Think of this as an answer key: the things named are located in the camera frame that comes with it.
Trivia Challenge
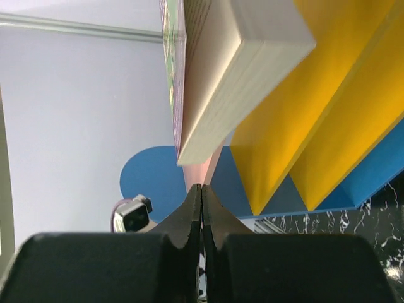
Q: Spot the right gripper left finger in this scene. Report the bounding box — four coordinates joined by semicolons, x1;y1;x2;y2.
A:
1;184;202;302

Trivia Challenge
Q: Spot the blue pink yellow bookshelf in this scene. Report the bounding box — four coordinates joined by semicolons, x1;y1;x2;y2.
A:
119;1;403;222

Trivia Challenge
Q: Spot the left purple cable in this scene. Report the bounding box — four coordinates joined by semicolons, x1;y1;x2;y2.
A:
109;198;133;234

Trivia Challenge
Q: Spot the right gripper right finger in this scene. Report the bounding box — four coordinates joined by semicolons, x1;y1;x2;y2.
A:
201;186;398;302

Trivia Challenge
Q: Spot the black marble pattern mat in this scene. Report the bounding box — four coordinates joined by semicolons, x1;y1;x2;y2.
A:
264;181;403;302

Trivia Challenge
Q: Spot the purple 117-Storey Treehouse book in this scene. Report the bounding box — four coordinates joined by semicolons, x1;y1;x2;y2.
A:
160;1;316;166

